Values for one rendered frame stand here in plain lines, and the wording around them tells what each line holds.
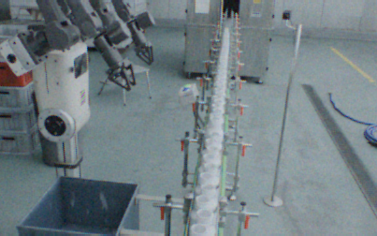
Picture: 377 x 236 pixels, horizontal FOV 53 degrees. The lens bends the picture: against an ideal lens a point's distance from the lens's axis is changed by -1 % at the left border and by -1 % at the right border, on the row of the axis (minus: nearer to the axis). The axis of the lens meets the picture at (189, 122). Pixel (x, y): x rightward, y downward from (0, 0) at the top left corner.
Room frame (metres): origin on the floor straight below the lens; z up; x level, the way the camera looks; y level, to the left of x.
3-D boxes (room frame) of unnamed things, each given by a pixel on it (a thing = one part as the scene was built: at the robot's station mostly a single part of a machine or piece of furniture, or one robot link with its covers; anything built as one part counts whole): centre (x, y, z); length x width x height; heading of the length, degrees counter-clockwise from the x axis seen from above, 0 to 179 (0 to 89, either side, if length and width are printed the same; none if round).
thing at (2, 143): (3.46, 1.66, 0.11); 0.61 x 0.41 x 0.22; 1
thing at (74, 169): (1.57, 0.55, 0.65); 0.11 x 0.11 x 0.40; 85
